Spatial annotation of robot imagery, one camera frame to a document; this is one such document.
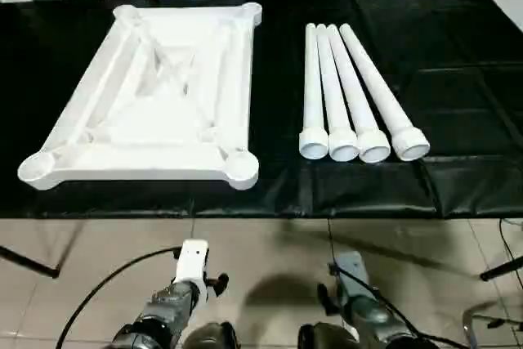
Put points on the black tripod leg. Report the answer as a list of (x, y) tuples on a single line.
[(502, 269), (28, 261)]

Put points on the dark robot foot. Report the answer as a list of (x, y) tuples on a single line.
[(323, 336), (212, 336)]

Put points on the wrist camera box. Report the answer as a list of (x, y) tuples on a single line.
[(192, 261), (351, 271)]

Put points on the black work mat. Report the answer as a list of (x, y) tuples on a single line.
[(449, 120)]

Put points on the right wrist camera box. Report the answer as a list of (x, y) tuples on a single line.
[(351, 271)]

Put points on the white plastic table top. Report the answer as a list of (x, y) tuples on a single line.
[(163, 128)]

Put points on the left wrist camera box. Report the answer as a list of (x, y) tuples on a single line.
[(192, 261)]

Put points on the white plastic table leg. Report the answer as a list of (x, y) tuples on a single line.
[(382, 95), (312, 99), (333, 95), (354, 95)]

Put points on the dark right robot foot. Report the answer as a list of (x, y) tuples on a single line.
[(323, 336)]

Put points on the dark left robot foot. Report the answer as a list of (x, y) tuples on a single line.
[(212, 336)]

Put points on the chrome tube frame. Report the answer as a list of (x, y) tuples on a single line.
[(466, 326)]

